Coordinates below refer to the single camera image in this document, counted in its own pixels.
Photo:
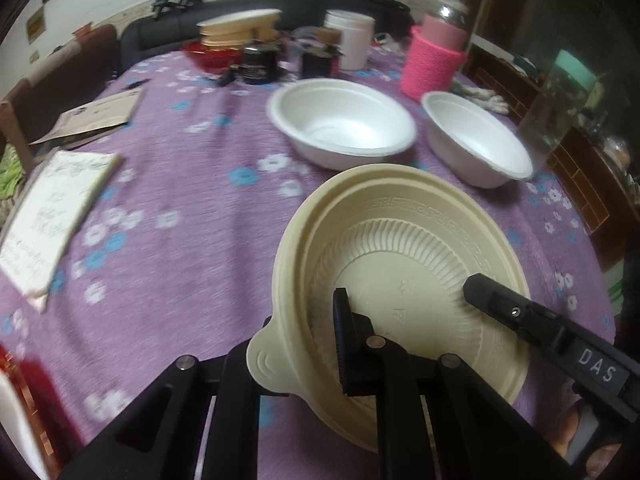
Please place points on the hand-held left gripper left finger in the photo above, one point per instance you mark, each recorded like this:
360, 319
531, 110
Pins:
235, 375

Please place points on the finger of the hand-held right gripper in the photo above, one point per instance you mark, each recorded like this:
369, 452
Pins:
505, 305

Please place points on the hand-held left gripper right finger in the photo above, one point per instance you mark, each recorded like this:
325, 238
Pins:
344, 345

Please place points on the cream ribbed plastic bowl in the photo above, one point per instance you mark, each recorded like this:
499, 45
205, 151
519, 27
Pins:
400, 240

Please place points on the red plate with gold lettering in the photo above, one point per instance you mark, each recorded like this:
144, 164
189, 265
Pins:
32, 385

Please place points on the large white foam bowl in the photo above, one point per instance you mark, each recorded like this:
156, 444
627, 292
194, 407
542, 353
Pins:
12, 425

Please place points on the stack of beige bowls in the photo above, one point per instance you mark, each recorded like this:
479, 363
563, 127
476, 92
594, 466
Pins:
235, 19

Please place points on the person's right hand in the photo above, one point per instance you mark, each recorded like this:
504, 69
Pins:
607, 462

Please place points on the purple floral tablecloth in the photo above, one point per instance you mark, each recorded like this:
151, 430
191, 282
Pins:
200, 200

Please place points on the clear jar with mint lid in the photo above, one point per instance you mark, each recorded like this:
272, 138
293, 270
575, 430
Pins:
555, 105

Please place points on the white knitted gloves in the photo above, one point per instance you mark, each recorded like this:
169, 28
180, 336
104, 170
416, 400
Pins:
482, 100

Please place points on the white printed paper calendar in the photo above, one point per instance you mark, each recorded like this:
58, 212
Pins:
50, 210

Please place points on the bottle with pink knitted sleeve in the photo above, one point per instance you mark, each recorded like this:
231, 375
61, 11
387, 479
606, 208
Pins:
432, 65

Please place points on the dark jar with cork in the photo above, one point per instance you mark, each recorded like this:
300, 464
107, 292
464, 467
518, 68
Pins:
320, 60

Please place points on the black round jar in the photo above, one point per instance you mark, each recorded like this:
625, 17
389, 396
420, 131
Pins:
259, 65

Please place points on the brown paper envelope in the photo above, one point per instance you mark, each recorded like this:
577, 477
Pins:
95, 115

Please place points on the green floral blanket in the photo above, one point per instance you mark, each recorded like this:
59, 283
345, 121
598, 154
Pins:
10, 180

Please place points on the white plastic cup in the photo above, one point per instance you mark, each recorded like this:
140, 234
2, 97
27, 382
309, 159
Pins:
350, 40

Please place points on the black pen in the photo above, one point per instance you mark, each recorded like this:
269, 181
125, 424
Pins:
136, 83

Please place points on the red glass bowl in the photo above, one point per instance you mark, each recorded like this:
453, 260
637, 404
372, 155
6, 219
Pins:
210, 60

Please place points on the cream stacked bowl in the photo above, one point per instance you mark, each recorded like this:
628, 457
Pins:
230, 37

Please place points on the black leather sofa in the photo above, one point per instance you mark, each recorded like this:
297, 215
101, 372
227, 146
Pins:
160, 35

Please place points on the brown armchair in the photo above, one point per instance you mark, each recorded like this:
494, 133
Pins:
95, 52

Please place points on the wall socket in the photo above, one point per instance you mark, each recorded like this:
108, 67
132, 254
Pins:
34, 56

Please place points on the wall electrical panel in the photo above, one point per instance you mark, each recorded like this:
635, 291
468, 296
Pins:
35, 26

